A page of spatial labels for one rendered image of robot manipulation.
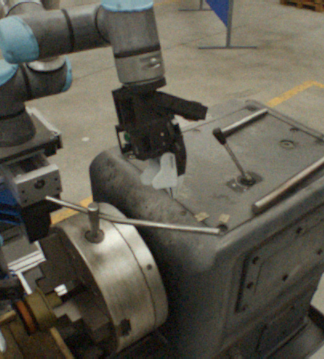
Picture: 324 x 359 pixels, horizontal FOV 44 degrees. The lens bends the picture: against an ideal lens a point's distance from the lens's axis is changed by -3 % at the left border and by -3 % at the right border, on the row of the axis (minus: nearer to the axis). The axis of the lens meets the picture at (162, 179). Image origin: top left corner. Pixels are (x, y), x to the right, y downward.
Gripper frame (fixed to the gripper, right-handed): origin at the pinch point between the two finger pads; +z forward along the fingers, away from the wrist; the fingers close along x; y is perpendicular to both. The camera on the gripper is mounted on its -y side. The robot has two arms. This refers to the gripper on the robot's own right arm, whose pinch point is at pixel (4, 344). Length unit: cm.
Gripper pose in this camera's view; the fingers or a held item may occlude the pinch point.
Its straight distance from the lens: 90.6
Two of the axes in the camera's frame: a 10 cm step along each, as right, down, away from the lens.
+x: 0.0, -8.0, -6.0
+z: 6.0, 4.8, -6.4
